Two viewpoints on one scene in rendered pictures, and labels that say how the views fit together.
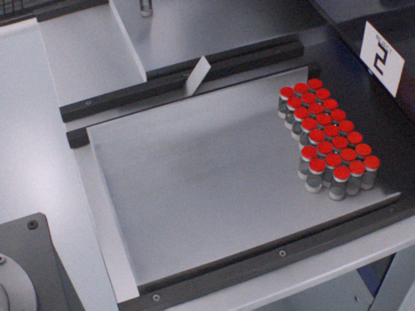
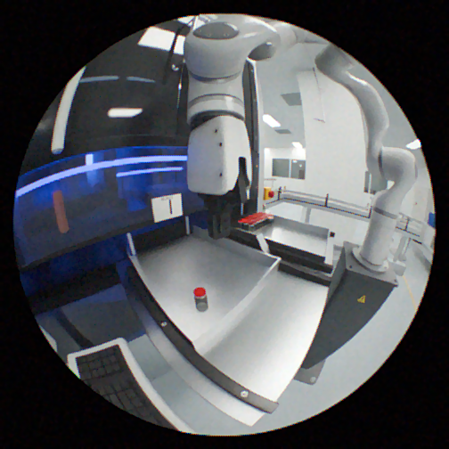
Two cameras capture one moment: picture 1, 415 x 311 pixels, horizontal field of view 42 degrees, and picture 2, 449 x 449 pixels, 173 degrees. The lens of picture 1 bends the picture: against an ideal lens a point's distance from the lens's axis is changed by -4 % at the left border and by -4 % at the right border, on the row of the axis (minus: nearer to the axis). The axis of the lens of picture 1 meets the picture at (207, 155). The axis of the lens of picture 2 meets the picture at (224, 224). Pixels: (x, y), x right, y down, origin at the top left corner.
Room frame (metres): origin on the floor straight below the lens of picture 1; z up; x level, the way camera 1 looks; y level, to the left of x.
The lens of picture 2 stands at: (0.90, 0.25, 1.10)
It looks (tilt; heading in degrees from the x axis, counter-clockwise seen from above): 20 degrees down; 240
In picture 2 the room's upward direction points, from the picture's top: straight up
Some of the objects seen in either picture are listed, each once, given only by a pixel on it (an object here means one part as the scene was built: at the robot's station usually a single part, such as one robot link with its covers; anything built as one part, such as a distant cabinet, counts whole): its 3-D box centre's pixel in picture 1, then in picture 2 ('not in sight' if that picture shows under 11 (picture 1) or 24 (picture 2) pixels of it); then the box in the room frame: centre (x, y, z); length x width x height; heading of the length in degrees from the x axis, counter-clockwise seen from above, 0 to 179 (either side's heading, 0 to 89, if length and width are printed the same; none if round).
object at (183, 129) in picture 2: not in sight; (228, 83); (0.62, -0.21, 1.50); 0.43 x 0.01 x 0.59; 18
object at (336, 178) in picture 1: (311, 140); (260, 223); (0.51, -0.14, 0.90); 0.18 x 0.02 x 0.05; 18
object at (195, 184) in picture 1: (235, 168); (285, 232); (0.47, -0.04, 0.90); 0.34 x 0.26 x 0.04; 108
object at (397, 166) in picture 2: not in sight; (395, 182); (0.30, 0.34, 1.16); 0.19 x 0.12 x 0.24; 65
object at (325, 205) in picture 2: not in sight; (347, 207); (-0.54, -0.01, 0.92); 1.90 x 0.16 x 0.16; 108
